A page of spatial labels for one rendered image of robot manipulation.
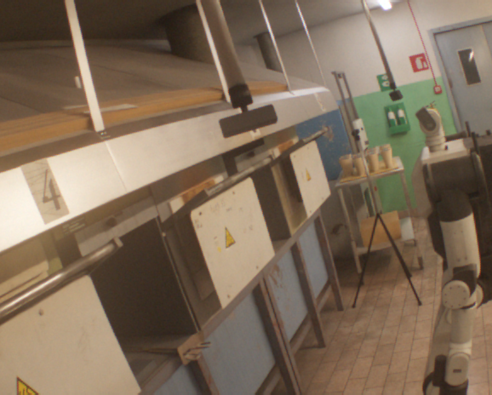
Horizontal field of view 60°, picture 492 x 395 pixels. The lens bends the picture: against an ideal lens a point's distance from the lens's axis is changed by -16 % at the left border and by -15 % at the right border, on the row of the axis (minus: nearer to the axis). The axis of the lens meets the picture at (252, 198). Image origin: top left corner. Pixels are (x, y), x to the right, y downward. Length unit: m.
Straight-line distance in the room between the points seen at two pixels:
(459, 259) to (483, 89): 4.57
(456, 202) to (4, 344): 1.10
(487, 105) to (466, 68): 0.49
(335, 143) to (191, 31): 2.08
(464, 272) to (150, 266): 1.23
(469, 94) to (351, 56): 1.47
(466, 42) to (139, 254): 4.55
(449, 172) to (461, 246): 0.18
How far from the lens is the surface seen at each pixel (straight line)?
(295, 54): 5.82
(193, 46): 3.28
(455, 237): 1.15
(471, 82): 5.62
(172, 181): 2.00
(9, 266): 1.26
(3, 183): 1.00
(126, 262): 2.00
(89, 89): 1.31
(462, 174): 1.11
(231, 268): 2.02
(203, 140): 1.66
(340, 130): 4.73
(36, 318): 1.21
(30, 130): 1.13
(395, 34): 5.62
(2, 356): 1.14
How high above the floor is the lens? 1.57
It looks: 8 degrees down
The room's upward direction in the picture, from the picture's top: 17 degrees counter-clockwise
